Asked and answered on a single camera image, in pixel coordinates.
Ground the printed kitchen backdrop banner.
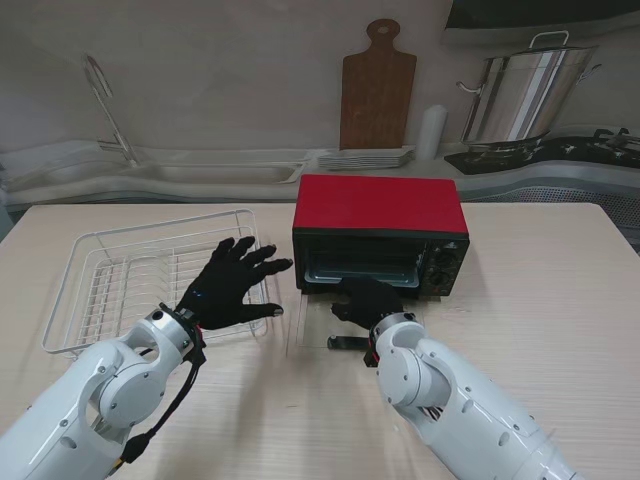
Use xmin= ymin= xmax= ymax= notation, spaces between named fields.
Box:
xmin=0 ymin=0 xmax=640 ymax=207

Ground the ribbed grey metal baking tray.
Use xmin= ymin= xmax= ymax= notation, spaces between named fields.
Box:
xmin=304 ymin=259 xmax=420 ymax=290

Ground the red black left arm cable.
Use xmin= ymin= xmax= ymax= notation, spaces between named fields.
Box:
xmin=122 ymin=327 xmax=207 ymax=464

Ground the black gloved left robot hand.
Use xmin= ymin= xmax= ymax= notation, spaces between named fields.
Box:
xmin=178 ymin=236 xmax=295 ymax=331

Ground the red black toaster oven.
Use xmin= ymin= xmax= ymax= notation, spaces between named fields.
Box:
xmin=292 ymin=175 xmax=473 ymax=301

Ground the red black arm cable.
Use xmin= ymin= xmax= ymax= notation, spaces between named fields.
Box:
xmin=122 ymin=327 xmax=207 ymax=464
xmin=364 ymin=333 xmax=381 ymax=370

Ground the white wire dish rack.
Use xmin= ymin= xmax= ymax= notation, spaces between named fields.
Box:
xmin=42 ymin=208 xmax=271 ymax=359

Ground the red black right arm cable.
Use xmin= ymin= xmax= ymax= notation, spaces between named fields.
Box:
xmin=364 ymin=333 xmax=381 ymax=370

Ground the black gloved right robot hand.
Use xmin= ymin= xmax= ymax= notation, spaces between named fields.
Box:
xmin=329 ymin=277 xmax=406 ymax=334

